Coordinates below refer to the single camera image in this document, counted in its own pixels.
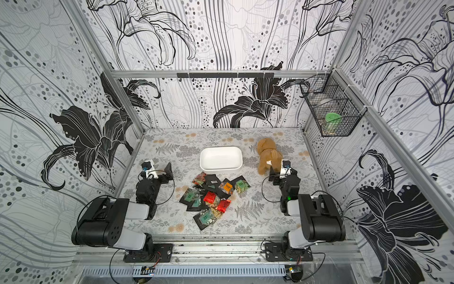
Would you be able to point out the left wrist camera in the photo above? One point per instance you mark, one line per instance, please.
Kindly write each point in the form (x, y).
(148, 170)

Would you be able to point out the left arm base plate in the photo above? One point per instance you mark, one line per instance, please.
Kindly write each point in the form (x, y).
(159, 253)

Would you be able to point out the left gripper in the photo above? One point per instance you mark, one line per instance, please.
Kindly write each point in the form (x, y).
(162, 176)

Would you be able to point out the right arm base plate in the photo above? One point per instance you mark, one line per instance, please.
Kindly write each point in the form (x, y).
(278, 252)

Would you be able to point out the white storage box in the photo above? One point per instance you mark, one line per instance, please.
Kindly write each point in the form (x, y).
(221, 159)

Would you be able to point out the green tea bag bottom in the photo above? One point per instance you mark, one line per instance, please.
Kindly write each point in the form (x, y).
(207, 217)

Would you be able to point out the black barcode tea bag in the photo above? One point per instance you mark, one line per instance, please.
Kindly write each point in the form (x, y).
(211, 183)

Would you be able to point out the brown teddy bear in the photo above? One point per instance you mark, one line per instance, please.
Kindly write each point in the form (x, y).
(270, 157)

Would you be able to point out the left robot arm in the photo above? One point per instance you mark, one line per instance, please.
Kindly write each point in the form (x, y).
(101, 222)

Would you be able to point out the green label tea bag right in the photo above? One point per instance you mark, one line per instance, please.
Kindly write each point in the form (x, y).
(240, 184)

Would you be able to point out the black wire basket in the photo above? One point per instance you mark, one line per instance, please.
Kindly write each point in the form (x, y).
(325, 93)

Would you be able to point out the green lid cup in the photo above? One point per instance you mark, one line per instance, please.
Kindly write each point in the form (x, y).
(333, 120)

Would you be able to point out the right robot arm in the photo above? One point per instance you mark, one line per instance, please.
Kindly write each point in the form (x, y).
(320, 219)

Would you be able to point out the black bar on rail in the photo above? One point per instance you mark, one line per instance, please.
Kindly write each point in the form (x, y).
(194, 75)

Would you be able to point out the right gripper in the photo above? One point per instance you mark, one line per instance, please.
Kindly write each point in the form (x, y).
(280, 178)

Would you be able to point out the white cable duct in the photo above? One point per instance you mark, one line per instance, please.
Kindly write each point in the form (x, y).
(191, 271)

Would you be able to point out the red black tea bag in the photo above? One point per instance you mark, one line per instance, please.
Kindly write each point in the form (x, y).
(200, 179)

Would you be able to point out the green tea bag left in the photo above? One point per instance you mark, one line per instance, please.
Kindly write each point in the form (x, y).
(191, 198)

